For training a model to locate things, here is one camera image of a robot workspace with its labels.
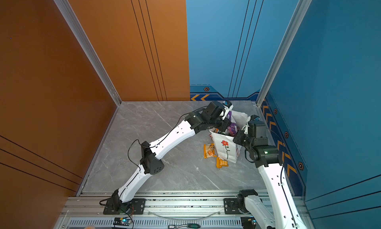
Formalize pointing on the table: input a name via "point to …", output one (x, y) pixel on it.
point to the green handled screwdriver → (190, 225)
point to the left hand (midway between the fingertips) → (231, 121)
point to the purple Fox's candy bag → (232, 129)
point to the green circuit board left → (122, 221)
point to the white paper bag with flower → (225, 148)
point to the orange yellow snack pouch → (209, 150)
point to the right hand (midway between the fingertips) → (236, 132)
